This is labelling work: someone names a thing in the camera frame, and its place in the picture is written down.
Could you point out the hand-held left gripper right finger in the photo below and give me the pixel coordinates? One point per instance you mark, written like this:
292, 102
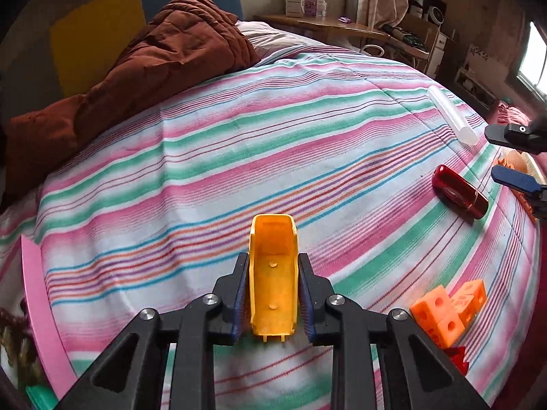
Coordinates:
304, 303

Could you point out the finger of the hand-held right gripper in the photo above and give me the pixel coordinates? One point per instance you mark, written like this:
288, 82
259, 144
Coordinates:
508, 134
515, 178

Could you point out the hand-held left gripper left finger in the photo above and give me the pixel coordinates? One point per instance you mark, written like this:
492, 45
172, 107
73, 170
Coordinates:
239, 294

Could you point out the yellow plastic shell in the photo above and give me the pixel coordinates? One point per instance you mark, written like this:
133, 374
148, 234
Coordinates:
273, 273

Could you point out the pink cloth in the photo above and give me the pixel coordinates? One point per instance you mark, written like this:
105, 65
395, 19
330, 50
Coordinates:
513, 115

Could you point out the red metallic cylinder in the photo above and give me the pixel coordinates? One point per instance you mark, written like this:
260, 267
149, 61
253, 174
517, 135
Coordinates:
453, 183

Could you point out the translucent white tube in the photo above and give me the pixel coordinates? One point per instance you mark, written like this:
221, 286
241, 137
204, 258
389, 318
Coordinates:
448, 111

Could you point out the small side window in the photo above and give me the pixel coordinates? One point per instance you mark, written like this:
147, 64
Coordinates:
536, 59

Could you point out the white cabinet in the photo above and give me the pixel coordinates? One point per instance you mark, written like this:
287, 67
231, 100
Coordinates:
440, 55

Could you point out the orange linked cubes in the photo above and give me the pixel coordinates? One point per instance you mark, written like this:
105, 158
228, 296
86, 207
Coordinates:
431, 307

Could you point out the striped bed sheet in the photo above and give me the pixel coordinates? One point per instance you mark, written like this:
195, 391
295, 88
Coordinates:
256, 158

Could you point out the cluttered side table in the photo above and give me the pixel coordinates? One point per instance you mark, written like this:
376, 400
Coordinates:
406, 38

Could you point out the red puzzle piece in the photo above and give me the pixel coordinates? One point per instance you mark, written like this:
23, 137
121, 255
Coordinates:
457, 356

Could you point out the wooden desk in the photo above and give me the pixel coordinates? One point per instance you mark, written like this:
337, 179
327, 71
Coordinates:
324, 25

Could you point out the purple packet box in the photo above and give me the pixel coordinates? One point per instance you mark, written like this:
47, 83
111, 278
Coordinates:
314, 6

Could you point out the brown quilt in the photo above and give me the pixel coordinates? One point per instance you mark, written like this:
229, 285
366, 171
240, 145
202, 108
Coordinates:
149, 64

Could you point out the white pillow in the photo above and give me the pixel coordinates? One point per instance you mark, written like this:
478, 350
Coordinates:
273, 36

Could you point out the patchwork padded headboard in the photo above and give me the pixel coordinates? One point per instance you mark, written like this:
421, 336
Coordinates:
94, 30

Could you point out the wall shelf with items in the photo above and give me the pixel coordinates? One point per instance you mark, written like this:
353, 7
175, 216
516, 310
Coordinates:
472, 85

